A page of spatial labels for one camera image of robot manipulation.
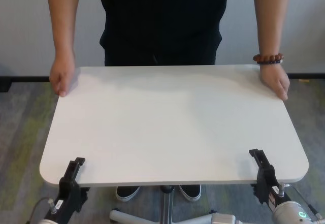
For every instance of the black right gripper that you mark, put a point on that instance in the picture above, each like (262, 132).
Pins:
(265, 187)

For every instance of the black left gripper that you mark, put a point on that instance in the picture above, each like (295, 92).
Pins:
(71, 196)

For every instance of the white rolling table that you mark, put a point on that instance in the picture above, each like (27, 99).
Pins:
(165, 127)

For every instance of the person bare left forearm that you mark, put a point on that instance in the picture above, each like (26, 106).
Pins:
(267, 18)

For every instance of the person bare right forearm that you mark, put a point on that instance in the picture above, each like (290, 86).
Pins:
(63, 18)

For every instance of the person left hand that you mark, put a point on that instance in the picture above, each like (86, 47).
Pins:
(275, 78)

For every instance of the person right hand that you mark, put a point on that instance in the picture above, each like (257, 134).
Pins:
(62, 74)

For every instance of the black right sneaker white laces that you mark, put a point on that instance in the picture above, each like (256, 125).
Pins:
(127, 193)

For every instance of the black sneaker white laces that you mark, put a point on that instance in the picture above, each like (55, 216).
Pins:
(190, 192)
(127, 193)

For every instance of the black left sneaker white laces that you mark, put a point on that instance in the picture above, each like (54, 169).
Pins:
(190, 192)

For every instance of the black t-shirt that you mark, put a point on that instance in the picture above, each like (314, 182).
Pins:
(162, 5)

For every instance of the black wall baseboard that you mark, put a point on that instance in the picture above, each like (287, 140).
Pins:
(25, 78)

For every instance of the black box at wall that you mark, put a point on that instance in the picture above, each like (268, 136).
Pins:
(5, 85)

